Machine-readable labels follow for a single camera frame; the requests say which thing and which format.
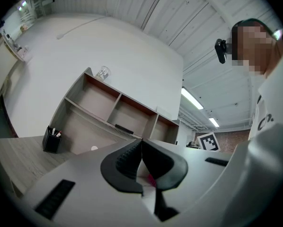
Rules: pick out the person's head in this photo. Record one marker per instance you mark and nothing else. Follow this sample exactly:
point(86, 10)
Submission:
point(255, 46)

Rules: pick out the long ceiling light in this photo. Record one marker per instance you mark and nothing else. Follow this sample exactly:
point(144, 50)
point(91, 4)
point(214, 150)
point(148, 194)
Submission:
point(214, 122)
point(192, 98)

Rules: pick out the flat black bar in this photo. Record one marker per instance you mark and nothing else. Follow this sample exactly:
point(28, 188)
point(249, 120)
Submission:
point(124, 128)

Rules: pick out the white counter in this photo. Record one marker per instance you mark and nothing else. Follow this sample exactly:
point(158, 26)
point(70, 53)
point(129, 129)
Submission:
point(15, 49)

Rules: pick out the grey wooden shelf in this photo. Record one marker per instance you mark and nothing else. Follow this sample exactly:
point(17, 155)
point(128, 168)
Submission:
point(94, 98)

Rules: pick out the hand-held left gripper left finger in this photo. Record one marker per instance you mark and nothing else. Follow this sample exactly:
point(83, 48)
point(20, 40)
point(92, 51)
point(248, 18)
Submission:
point(122, 174)

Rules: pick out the small white round disc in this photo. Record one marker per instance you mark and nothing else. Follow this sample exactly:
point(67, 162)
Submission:
point(94, 148)

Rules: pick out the black head camera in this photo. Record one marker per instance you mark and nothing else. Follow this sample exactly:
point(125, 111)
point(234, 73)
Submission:
point(220, 51)

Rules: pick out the white pen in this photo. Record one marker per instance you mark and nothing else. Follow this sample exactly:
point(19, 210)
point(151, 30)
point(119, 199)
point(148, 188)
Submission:
point(53, 131)

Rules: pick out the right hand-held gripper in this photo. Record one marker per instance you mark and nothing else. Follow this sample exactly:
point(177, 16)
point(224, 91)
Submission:
point(209, 142)

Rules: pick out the black pen holder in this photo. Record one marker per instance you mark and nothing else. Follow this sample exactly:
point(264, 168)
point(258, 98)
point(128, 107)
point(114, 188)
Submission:
point(51, 144)

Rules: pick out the clear glass jar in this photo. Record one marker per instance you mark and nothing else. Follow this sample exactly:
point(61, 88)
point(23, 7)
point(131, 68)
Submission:
point(103, 73)

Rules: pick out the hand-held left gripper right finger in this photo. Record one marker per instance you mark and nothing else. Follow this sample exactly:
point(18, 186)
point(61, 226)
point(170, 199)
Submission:
point(170, 171)

